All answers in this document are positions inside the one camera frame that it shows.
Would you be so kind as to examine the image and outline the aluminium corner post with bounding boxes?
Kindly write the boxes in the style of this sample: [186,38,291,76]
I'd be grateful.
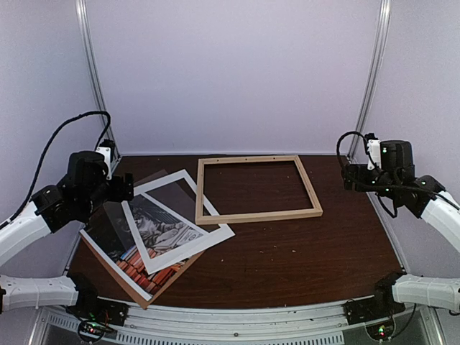
[347,0,392,159]
[75,0,121,168]

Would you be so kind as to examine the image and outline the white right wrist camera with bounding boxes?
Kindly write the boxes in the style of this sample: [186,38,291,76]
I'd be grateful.
[364,133,381,170]

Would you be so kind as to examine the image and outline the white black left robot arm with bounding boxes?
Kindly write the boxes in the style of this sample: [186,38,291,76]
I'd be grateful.
[1,147,134,319]

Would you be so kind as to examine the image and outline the aluminium front rail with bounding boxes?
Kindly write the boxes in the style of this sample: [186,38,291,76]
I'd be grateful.
[28,283,446,345]

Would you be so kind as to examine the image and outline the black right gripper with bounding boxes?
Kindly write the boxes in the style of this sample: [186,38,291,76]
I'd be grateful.
[342,163,399,201]

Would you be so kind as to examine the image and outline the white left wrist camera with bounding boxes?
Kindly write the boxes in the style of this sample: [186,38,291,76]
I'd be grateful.
[95,139,116,180]

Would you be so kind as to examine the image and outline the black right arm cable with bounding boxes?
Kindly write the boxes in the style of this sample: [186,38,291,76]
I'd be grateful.
[336,131,398,219]

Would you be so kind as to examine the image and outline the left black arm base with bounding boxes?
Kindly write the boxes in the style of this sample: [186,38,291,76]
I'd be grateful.
[66,274,129,326]

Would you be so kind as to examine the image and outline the round circuit board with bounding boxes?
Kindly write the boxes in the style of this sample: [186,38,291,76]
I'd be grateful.
[77,321,106,343]
[365,321,395,342]

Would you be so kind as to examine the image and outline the light wooden picture frame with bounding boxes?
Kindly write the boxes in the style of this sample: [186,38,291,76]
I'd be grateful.
[195,155,323,225]

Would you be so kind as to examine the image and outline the left aluminium corner post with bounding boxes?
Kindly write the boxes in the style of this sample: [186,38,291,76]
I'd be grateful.
[75,0,121,168]

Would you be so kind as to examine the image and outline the left round circuit board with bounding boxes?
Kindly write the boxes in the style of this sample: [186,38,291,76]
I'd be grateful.
[77,321,106,343]

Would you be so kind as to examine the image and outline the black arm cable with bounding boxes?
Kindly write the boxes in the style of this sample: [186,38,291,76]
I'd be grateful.
[336,131,398,219]
[0,110,111,231]

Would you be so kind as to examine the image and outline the white mat board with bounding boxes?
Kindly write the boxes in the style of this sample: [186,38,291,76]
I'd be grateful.
[121,170,234,275]

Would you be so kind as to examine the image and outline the brown backing board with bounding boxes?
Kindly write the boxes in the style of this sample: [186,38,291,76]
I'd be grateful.
[87,245,203,309]

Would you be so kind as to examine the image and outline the clear acrylic sheet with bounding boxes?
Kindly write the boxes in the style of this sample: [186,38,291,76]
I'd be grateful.
[146,169,196,224]

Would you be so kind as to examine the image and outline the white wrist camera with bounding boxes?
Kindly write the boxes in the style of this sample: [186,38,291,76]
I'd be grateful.
[95,139,116,180]
[364,133,381,170]

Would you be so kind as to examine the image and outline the right aluminium corner post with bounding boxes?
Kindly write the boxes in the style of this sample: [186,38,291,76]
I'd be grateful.
[347,0,392,159]

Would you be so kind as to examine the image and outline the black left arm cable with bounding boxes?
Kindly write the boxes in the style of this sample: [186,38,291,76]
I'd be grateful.
[0,110,111,231]

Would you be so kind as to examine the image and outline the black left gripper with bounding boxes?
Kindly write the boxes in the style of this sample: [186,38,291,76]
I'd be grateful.
[80,171,134,216]

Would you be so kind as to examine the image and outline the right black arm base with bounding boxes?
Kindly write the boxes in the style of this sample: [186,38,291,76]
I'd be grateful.
[343,272,405,325]

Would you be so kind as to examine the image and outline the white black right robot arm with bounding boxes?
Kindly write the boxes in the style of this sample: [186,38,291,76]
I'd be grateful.
[339,134,459,318]

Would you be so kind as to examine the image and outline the books photo print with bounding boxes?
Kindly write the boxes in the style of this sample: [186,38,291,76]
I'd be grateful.
[79,201,191,302]

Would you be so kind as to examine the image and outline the right round circuit board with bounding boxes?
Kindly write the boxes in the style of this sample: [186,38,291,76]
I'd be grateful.
[365,321,395,342]

